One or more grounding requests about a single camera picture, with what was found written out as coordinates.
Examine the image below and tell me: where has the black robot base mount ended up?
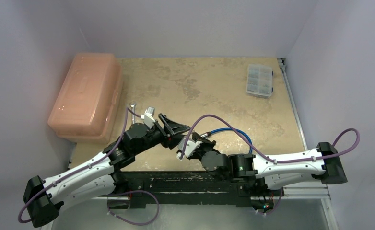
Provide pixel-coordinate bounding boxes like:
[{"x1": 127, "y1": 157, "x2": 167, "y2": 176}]
[{"x1": 112, "y1": 171, "x2": 283, "y2": 208}]

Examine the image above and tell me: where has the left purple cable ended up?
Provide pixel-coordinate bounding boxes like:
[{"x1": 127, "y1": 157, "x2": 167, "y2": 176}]
[{"x1": 18, "y1": 107, "x2": 142, "y2": 224}]

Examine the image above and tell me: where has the aluminium frame rail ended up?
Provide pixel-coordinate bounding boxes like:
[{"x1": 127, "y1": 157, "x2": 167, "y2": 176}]
[{"x1": 277, "y1": 58, "x2": 339, "y2": 230}]

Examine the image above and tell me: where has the silver open-end wrench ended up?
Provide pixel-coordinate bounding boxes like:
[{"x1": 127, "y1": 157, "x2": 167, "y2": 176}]
[{"x1": 129, "y1": 101, "x2": 136, "y2": 124}]

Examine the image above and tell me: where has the clear compartment screw box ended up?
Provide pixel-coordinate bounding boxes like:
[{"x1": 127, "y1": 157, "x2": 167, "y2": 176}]
[{"x1": 246, "y1": 64, "x2": 273, "y2": 98}]

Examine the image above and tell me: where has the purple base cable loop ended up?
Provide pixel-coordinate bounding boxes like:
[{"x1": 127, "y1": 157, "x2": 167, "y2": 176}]
[{"x1": 106, "y1": 190, "x2": 160, "y2": 226}]

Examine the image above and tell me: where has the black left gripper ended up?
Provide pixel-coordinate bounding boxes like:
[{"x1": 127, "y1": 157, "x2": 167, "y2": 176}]
[{"x1": 133, "y1": 114, "x2": 190, "y2": 155}]

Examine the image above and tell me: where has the blue cable lock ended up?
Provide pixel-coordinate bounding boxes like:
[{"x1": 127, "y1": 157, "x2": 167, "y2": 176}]
[{"x1": 201, "y1": 128, "x2": 253, "y2": 155}]

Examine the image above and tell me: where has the pink translucent plastic toolbox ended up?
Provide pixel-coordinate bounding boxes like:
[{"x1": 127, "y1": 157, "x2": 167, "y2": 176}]
[{"x1": 47, "y1": 53, "x2": 123, "y2": 144}]

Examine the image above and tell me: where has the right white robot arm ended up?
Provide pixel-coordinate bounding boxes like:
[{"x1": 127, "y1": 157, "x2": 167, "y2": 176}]
[{"x1": 178, "y1": 136, "x2": 348, "y2": 195}]

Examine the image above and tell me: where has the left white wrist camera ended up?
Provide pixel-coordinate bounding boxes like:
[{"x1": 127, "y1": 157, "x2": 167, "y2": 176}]
[{"x1": 140, "y1": 107, "x2": 156, "y2": 129}]

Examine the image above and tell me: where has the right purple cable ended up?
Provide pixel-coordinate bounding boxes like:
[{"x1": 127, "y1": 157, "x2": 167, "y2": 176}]
[{"x1": 178, "y1": 115, "x2": 361, "y2": 164}]

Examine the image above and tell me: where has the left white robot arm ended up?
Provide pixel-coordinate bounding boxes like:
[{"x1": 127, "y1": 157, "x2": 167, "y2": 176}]
[{"x1": 18, "y1": 113, "x2": 191, "y2": 228}]

